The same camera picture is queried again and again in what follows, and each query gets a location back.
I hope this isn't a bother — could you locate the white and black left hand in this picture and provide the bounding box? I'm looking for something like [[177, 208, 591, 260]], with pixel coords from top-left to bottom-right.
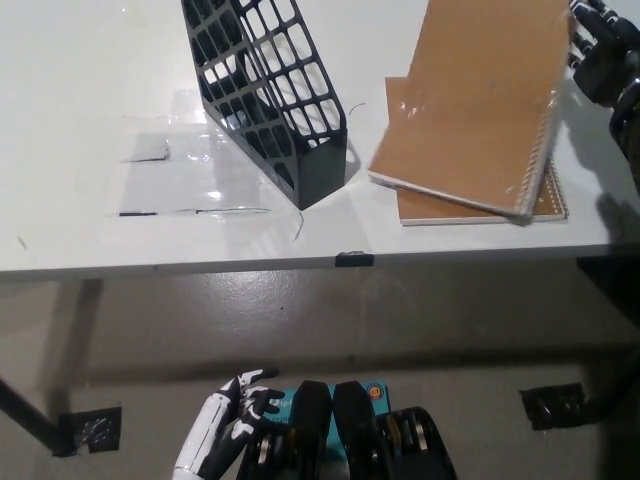
[[169, 367, 281, 476]]

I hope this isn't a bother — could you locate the black and white right hand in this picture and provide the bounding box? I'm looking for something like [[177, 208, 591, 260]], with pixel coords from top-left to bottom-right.
[[566, 0, 640, 110]]

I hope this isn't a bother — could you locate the brown spiral notebook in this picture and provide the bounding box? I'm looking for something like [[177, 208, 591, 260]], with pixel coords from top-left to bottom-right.
[[367, 0, 577, 225], [384, 76, 571, 229]]

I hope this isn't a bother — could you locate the black lattice book holder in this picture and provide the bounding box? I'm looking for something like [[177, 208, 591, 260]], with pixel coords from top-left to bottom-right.
[[180, 0, 347, 211]]

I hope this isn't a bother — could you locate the teal router box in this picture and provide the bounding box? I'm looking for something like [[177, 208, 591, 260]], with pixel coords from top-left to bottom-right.
[[248, 383, 389, 451]]

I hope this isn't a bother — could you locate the black floor tape patch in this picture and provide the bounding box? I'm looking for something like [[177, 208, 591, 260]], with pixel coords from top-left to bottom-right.
[[517, 381, 587, 432], [51, 406, 124, 459]]

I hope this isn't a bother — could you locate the grey table leg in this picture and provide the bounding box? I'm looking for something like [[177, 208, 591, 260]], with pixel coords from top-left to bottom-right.
[[52, 278, 105, 416]]

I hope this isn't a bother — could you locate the black tape piece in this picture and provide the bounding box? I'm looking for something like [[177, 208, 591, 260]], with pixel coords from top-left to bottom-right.
[[334, 249, 375, 268]]

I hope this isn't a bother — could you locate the clear plastic sheet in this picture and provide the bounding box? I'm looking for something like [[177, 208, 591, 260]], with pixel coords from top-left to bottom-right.
[[107, 92, 306, 220]]

